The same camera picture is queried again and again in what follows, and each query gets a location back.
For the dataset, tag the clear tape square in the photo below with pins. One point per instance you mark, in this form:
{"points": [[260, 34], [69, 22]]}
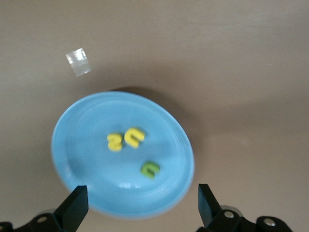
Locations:
{"points": [[78, 61]]}

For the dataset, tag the yellow foam letter s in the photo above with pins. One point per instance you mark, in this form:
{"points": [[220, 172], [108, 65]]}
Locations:
{"points": [[113, 145]]}

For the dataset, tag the green foam letter u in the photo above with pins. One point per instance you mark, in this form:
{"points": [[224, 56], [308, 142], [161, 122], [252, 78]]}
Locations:
{"points": [[147, 170]]}

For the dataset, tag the yellow foam letter u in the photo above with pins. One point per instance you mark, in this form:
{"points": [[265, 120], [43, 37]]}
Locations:
{"points": [[131, 141]]}

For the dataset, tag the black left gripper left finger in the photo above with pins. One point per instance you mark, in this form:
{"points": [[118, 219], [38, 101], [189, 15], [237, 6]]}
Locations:
{"points": [[72, 210]]}

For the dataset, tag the blue plate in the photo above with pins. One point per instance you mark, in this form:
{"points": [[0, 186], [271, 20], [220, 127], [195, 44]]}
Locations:
{"points": [[96, 174]]}

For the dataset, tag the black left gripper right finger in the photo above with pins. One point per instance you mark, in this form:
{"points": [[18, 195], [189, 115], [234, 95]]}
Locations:
{"points": [[210, 212]]}

